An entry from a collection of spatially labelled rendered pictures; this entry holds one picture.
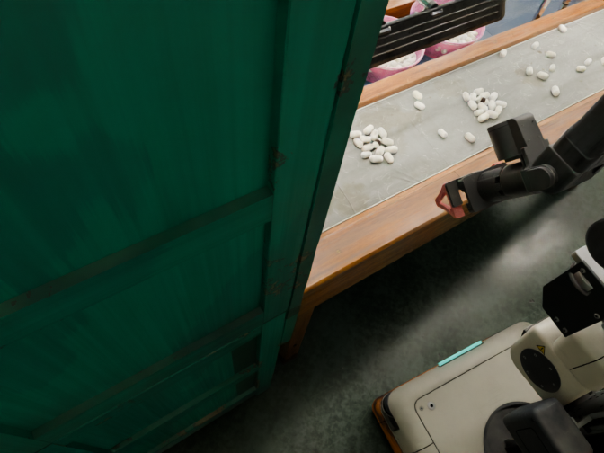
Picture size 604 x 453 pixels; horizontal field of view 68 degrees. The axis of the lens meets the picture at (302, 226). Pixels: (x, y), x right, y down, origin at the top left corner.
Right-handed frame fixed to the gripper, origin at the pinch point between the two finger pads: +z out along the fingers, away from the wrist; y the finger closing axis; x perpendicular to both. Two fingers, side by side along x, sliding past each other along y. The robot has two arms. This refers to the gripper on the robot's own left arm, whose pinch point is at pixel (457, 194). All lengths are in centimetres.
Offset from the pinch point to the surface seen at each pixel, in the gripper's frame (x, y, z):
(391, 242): 6.9, 5.7, 22.7
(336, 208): -5.3, 12.5, 31.5
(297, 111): -16, 42, -39
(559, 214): 36, -121, 93
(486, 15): -36, -33, 10
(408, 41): -34.7, -8.3, 9.2
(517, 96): -18, -63, 38
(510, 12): -54, -100, 63
